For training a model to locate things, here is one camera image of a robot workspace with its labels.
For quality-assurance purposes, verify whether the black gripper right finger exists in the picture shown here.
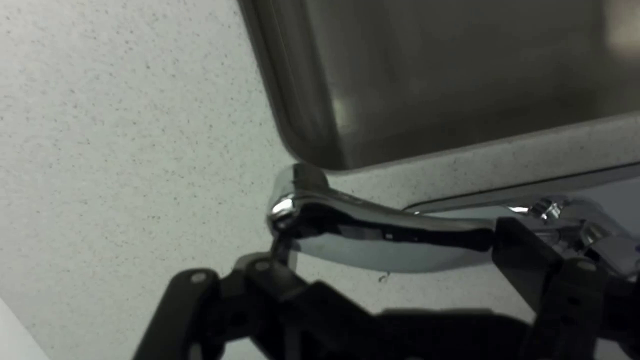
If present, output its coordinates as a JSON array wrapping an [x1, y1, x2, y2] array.
[[492, 215, 640, 360]]

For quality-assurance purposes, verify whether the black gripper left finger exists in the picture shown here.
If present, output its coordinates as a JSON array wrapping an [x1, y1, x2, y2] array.
[[133, 228, 403, 360]]

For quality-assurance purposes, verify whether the stainless steel sink basin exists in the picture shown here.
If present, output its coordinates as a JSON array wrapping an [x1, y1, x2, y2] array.
[[237, 0, 640, 172]]

